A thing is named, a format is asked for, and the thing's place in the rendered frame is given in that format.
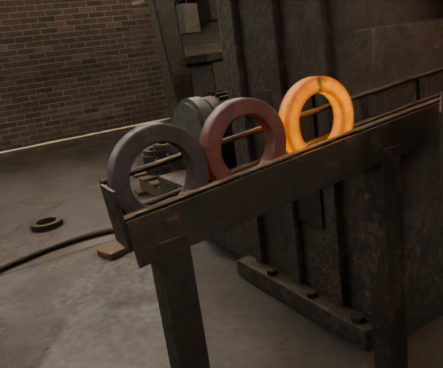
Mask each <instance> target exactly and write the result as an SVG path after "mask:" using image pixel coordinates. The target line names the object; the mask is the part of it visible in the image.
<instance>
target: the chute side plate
mask: <svg viewBox="0 0 443 368"><path fill-rule="evenodd" d="M439 103H440V102H438V103H435V104H432V105H430V106H428V107H424V108H422V109H420V110H417V111H414V112H411V113H409V114H407V115H404V116H401V117H400V118H396V119H394V120H391V121H388V122H386V123H383V124H381V125H378V126H375V127H373V128H370V129H367V130H365V131H362V132H360V133H357V134H354V135H352V136H350V137H347V138H344V139H341V140H339V141H337V142H333V143H331V144H329V145H326V146H323V147H320V148H318V149H316V150H313V151H310V152H308V153H305V154H303V155H300V156H297V157H295V158H292V159H289V160H287V161H284V162H282V163H279V164H276V165H274V166H270V167H269V168H266V169H263V170H261V171H259V172H255V173H253V174H251V175H248V176H245V177H242V178H240V179H238V180H235V181H232V182H230V183H226V184H225V185H221V186H219V187H216V188H213V189H211V190H209V191H206V192H203V193H200V194H198V195H196V196H192V197H190V198H188V199H185V200H182V201H181V202H177V203H175V204H172V205H169V206H167V207H164V208H162V209H159V210H156V211H154V212H151V213H148V214H146V215H143V216H141V217H138V218H135V219H133V220H131V221H128V222H126V226H127V229H128V233H129V237H130V239H131V244H132V247H133V249H134V254H135V256H136V261H137V264H138V267H139V268H142V267H145V266H147V265H149V264H151V263H153V262H156V261H158V260H161V259H160V255H159V250H158V243H161V242H165V241H167V240H170V239H174V238H176V237H180V236H182V235H185V234H188V236H189V241H190V246H192V245H195V244H197V243H199V242H202V241H204V240H206V239H209V238H211V237H213V236H215V235H218V234H220V233H223V232H224V231H227V230H229V229H232V228H234V227H236V226H239V225H241V224H243V223H246V222H248V221H251V220H252V219H254V218H257V217H259V216H261V215H264V214H266V213H268V212H271V211H272V210H275V209H277V208H280V207H282V206H285V205H286V204H289V203H291V202H294V201H296V200H298V199H301V198H303V197H305V196H308V195H310V194H311V193H314V192H316V191H319V190H321V189H323V188H326V187H328V186H330V185H333V184H334V183H337V182H339V181H342V180H344V179H347V178H348V177H351V176H353V175H356V174H358V173H360V172H363V171H365V170H367V169H370V168H372V167H373V166H376V165H378V164H381V163H382V150H384V149H386V148H389V147H393V146H396V145H400V151H401V154H404V153H406V152H409V151H411V150H413V149H415V148H417V147H420V146H422V145H424V144H427V143H429V142H432V141H434V140H435V139H438V138H439Z"/></svg>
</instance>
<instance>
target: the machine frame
mask: <svg viewBox="0 0 443 368"><path fill-rule="evenodd" d="M216 5H217V15H218V21H219V27H220V38H221V43H222V49H223V62H224V67H225V73H226V84H227V90H228V100H229V99H234V98H255V99H260V100H262V101H264V102H266V103H267V104H269V105H270V106H271V107H273V108H274V110H275V111H276V112H277V113H278V114H279V110H280V105H281V103H282V100H283V99H284V97H285V94H286V93H287V92H288V91H289V89H290V88H291V87H292V86H293V85H294V84H296V83H297V82H298V81H299V80H302V79H304V78H306V77H314V76H326V77H331V78H334V79H335V80H337V81H338V82H340V83H341V84H342V85H343V86H344V87H345V89H346V90H347V92H348V93H349V95H350V96H353V95H355V94H358V93H362V92H364V91H368V90H371V89H373V88H377V87H380V86H382V85H386V84H388V83H392V82H395V81H397V80H401V79H404V78H406V77H410V76H412V75H415V74H419V73H421V72H425V71H428V70H430V69H434V68H436V67H439V66H443V0H216ZM424 82H425V96H431V95H434V94H435V93H439V92H441V91H443V70H442V71H440V72H436V73H433V74H430V75H427V76H425V77H424ZM417 100H420V98H419V88H418V79H416V80H412V81H409V82H407V83H404V84H401V85H397V86H395V87H392V88H389V89H386V90H383V91H380V92H377V93H373V94H371V95H368V96H367V102H368V108H369V117H370V118H372V117H374V116H376V115H379V114H382V113H384V112H387V111H390V110H393V109H395V108H398V107H401V106H404V105H406V104H409V103H412V102H414V101H417ZM333 122H334V114H333V110H332V108H330V109H327V110H324V111H322V112H318V113H315V114H313V115H309V116H306V117H304V118H300V123H301V132H302V137H303V140H304V141H305V142H306V141H309V140H311V139H314V138H317V137H320V136H323V135H325V134H328V133H331V129H332V127H333ZM234 146H235V152H236V162H237V167H238V166H241V165H244V164H247V163H250V162H252V161H255V160H258V159H259V158H262V157H263V153H264V150H265V136H264V132H263V131H262V132H259V133H257V134H253V135H250V136H248V137H245V138H242V139H238V140H236V141H234ZM401 192H402V212H403V233H404V273H405V293H406V314H407V336H408V335H409V334H411V333H412V332H414V331H416V330H418V329H420V328H421V327H423V326H424V325H426V324H428V323H430V322H432V321H433V320H435V319H437V318H438V317H440V316H442V315H443V191H440V173H439V138H438V139H435V140H434V141H432V142H429V143H427V144H424V145H422V146H420V147H417V148H415V149H413V150H411V151H409V152H406V153H404V154H401ZM244 224H245V230H246V236H247V246H248V253H249V255H248V256H245V257H242V258H239V259H237V266H238V272H239V275H241V276H242V277H244V278H245V279H247V280H249V281H250V282H251V283H254V284H255V285H257V286H258V287H260V288H262V289H263V290H265V291H267V292H268V293H270V294H271V295H273V296H275V297H277V298H278V299H280V300H281V301H283V302H284V303H286V304H288V305H290V306H291V307H293V308H294V309H296V310H298V311H299V312H301V313H303V314H305V315H306V316H307V317H309V318H311V319H312V320H314V321H316V322H318V323H319V324H321V325H322V326H324V327H326V328H327V329H329V330H331V331H332V332H334V333H335V334H337V335H339V336H340V337H342V338H344V339H345V340H347V341H348V342H351V343H352V344H353V345H355V346H357V347H358V348H360V349H361V350H364V351H365V352H369V351H370V350H372V349H374V340H373V326H372V314H371V289H370V276H369V251H368V238H367V225H366V200H365V188H364V174H363V172H360V173H358V174H356V175H353V176H351V177H348V178H347V179H344V180H342V181H339V182H337V183H334V184H333V185H330V186H328V187H326V188H323V189H321V190H319V191H316V192H314V193H311V194H310V195H308V196H305V197H303V198H301V199H298V200H296V201H294V202H291V203H289V204H286V205H285V206H282V207H280V208H277V209H275V210H272V211H271V212H268V213H266V214H264V215H261V216H259V217H257V218H254V219H252V220H251V221H248V222H246V223H244Z"/></svg>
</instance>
